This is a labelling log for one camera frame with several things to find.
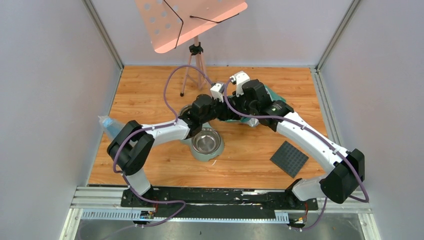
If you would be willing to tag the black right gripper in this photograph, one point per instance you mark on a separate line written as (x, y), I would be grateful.
(238, 100)

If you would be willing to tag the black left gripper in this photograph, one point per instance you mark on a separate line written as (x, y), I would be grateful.
(218, 108)

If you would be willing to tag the green dog food bag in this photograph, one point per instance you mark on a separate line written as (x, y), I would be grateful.
(263, 108)

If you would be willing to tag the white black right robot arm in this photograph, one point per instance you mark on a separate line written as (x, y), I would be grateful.
(344, 169)

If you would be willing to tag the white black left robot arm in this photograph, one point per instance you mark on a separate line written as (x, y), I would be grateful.
(131, 146)

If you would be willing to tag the green double pet bowl stand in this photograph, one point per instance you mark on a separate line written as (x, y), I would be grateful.
(202, 157)

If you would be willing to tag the near steel bowl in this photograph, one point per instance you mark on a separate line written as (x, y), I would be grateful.
(207, 141)

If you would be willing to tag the dark grey studded plate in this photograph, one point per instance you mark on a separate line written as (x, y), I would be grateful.
(289, 159)

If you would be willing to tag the pink music stand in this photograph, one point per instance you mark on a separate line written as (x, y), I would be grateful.
(171, 23)

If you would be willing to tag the clear blue water bottle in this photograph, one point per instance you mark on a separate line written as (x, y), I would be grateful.
(110, 126)

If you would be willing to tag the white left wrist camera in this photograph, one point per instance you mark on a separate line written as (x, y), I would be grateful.
(217, 91)

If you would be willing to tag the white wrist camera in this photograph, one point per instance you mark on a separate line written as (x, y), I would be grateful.
(217, 91)
(239, 79)

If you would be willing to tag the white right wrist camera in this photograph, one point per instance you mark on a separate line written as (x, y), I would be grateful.
(239, 79)

